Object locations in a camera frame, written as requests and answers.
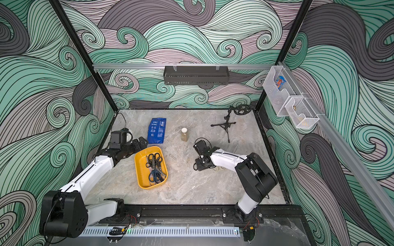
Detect aluminium rail right wall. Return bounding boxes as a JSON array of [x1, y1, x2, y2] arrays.
[[278, 61, 394, 229]]

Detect aluminium rail wall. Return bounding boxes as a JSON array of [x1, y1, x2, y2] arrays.
[[92, 63, 273, 70], [278, 61, 394, 229]]

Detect black corner frame post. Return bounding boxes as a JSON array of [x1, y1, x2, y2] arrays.
[[254, 0, 314, 111], [48, 0, 119, 113]]

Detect small clear wall bin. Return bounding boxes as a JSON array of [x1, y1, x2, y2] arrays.
[[284, 96, 319, 130]]

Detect aluminium rail back wall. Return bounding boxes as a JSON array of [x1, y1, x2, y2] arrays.
[[92, 63, 273, 70]]

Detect small black scissors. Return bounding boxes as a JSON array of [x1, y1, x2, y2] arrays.
[[150, 170, 166, 184]]

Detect yellow storage box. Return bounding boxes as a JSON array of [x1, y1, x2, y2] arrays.
[[134, 146, 168, 190]]

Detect colourful item in bin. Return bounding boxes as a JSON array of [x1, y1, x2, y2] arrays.
[[275, 75, 287, 90]]

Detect black wall mounted tray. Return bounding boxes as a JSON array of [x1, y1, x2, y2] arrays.
[[163, 67, 230, 86]]

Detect black corner frame post left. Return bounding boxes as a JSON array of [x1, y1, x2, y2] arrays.
[[48, 0, 119, 113]]

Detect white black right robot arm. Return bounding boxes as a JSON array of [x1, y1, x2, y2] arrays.
[[194, 138, 278, 223]]

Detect large clear wall bin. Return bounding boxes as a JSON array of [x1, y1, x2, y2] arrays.
[[263, 66, 302, 116]]

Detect black mini tripod stand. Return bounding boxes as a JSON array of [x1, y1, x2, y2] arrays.
[[210, 104, 251, 143]]

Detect white slotted cable duct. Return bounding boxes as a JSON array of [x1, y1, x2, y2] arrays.
[[80, 226, 241, 238]]

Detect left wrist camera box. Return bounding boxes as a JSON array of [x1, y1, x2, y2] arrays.
[[109, 128, 132, 149]]

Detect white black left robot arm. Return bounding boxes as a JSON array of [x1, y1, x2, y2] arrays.
[[39, 137, 148, 238]]

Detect beige handled scissors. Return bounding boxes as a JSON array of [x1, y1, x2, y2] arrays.
[[212, 166, 225, 172]]

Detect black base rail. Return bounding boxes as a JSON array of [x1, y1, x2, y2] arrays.
[[99, 205, 304, 225]]

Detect blue wet wipes pack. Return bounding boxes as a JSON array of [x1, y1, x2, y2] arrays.
[[147, 118, 167, 144]]

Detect large black handled scissors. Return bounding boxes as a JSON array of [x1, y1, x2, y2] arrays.
[[146, 153, 167, 184]]

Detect long thin black scissors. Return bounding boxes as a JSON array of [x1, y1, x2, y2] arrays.
[[146, 157, 166, 182]]

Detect small amber liquid bottle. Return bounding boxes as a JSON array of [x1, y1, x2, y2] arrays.
[[181, 128, 188, 142]]

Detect black corner frame post right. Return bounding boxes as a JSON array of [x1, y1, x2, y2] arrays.
[[254, 0, 314, 111]]

